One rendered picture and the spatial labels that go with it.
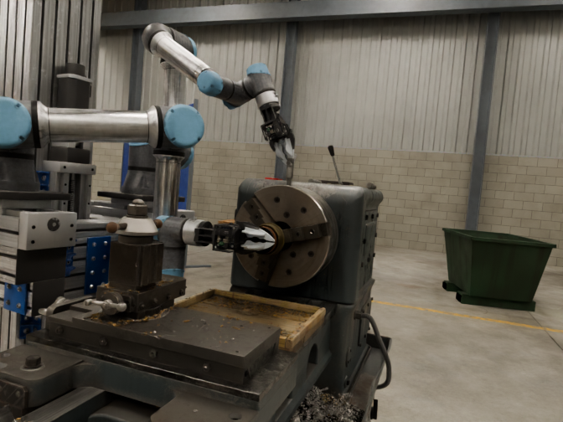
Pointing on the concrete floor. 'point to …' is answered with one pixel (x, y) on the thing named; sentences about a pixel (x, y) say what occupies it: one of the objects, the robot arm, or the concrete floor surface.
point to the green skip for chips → (494, 268)
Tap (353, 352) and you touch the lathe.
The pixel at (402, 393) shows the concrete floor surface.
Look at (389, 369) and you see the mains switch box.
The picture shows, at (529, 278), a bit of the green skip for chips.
